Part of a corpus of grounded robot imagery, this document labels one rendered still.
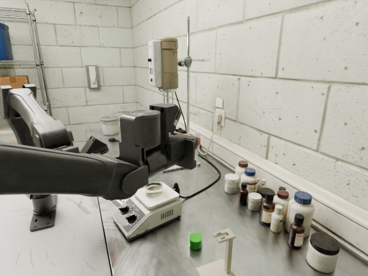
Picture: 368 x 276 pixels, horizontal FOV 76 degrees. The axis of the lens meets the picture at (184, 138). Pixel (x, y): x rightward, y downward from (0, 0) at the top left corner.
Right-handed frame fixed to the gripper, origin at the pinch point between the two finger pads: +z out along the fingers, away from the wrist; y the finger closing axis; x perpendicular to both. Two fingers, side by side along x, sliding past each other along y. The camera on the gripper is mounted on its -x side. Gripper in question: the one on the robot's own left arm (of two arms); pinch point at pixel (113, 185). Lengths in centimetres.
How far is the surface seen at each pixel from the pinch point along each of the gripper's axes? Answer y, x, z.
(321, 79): -32, -62, 24
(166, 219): -11.4, 0.8, 16.9
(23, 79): 212, -14, -21
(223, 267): -35.0, 0.4, 19.8
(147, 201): -7.7, -1.5, 9.2
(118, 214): -1.3, 7.4, 6.6
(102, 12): 227, -124, 2
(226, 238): -37.4, -7.2, 10.7
